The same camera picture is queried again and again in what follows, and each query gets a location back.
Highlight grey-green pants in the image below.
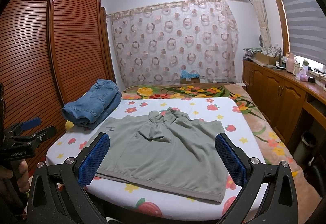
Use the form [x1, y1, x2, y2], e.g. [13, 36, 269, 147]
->
[97, 109, 228, 204]

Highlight person's left hand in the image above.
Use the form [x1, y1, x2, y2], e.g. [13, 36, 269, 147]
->
[1, 160, 30, 195]

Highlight floral pink blanket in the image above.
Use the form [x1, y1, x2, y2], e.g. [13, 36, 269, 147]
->
[122, 83, 321, 223]

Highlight folded blue jeans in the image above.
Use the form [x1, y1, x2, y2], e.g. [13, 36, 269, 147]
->
[61, 79, 122, 129]

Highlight brown louvered wardrobe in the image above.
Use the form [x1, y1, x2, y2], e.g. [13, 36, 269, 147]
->
[0, 0, 116, 171]

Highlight wooden sideboard cabinet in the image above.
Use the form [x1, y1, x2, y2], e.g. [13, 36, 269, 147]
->
[243, 61, 325, 158]

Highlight cardboard box with blue cloth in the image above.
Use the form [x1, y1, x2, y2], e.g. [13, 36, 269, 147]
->
[180, 70, 200, 85]

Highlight pink tissue pack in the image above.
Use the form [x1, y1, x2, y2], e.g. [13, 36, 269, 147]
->
[296, 69, 309, 82]

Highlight cardboard box on cabinet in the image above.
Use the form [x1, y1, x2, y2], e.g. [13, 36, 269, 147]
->
[255, 46, 282, 65]

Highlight pink bottle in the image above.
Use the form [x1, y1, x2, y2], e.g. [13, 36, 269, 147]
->
[286, 53, 295, 74]

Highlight pink circle pattern curtain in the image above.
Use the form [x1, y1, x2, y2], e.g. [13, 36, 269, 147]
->
[109, 0, 238, 87]

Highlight grey striped window blind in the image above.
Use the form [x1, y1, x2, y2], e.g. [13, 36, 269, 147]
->
[282, 0, 326, 64]

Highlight tied beige drape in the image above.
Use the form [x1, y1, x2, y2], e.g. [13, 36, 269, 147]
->
[252, 0, 271, 47]

